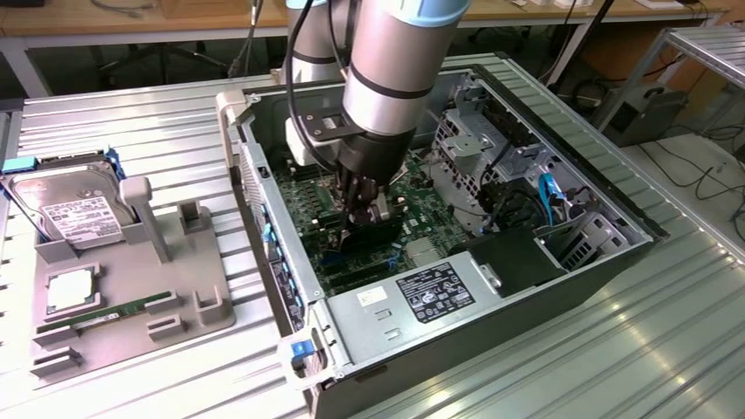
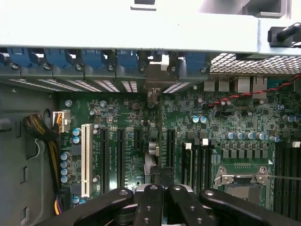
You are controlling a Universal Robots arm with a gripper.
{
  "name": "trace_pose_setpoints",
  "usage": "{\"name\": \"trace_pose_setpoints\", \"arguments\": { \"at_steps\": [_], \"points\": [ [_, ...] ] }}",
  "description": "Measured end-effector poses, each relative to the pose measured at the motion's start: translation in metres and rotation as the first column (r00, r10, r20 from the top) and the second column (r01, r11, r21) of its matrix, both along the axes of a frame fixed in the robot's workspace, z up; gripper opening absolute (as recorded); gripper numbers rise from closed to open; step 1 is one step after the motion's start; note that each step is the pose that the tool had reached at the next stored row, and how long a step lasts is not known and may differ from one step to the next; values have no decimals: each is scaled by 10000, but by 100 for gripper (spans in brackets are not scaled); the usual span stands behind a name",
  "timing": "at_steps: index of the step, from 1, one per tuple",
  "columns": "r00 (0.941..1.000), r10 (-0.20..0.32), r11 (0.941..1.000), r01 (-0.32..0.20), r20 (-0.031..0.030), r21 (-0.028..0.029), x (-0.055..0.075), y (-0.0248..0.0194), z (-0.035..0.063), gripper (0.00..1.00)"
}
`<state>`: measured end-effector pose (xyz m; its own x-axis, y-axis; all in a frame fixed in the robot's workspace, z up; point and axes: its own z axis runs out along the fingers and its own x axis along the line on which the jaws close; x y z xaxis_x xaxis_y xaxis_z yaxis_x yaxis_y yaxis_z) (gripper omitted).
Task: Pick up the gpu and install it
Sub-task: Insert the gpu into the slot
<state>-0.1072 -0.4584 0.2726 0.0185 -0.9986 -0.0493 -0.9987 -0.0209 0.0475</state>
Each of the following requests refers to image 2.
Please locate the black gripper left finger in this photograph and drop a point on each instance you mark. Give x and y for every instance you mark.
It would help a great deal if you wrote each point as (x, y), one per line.
(150, 207)

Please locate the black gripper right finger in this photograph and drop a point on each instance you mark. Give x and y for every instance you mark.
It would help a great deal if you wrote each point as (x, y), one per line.
(183, 209)

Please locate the installed RAM stick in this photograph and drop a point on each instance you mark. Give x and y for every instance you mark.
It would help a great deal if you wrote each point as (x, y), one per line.
(188, 164)

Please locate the long expansion slot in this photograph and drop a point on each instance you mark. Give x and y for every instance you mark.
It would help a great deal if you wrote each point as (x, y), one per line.
(121, 155)
(105, 160)
(171, 150)

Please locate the CPU socket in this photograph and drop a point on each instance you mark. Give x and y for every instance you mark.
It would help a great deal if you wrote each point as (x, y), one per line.
(240, 188)

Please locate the short expansion slot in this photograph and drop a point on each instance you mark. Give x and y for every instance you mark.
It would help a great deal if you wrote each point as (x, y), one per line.
(138, 139)

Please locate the white PCI expansion slot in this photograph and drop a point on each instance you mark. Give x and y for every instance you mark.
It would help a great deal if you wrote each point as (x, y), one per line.
(87, 160)

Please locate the green motherboard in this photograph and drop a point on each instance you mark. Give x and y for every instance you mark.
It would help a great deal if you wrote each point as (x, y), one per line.
(122, 110)

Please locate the thin socket locking lever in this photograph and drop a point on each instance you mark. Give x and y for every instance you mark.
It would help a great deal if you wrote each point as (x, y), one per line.
(287, 177)

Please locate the white power connector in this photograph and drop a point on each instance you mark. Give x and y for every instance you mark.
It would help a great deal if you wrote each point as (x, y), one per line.
(64, 121)

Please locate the metal USB port block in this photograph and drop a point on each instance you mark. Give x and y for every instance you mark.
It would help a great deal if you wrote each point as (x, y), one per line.
(223, 84)
(209, 84)

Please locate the blue slot retainer clip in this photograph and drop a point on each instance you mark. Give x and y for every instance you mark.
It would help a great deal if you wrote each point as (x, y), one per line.
(18, 56)
(128, 60)
(196, 60)
(94, 58)
(58, 57)

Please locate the open black PC case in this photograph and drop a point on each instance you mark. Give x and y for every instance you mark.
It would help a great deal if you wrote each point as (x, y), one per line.
(141, 33)

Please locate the grey parts rack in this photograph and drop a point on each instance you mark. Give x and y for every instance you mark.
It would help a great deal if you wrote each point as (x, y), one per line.
(265, 9)

